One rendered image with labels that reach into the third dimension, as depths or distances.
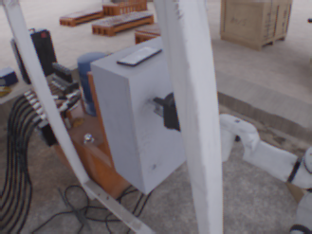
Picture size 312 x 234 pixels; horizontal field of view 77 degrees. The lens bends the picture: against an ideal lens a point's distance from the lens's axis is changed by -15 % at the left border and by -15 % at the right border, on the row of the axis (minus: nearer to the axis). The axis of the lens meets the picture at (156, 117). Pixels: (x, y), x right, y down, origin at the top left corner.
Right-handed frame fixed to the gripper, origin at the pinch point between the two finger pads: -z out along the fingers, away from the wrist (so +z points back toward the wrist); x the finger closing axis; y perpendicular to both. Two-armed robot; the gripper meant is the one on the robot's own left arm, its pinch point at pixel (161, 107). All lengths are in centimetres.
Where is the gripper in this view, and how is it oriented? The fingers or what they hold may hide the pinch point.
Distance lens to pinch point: 74.1
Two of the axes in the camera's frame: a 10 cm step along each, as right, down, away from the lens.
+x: 0.6, 8.0, 5.9
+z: 7.3, 3.7, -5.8
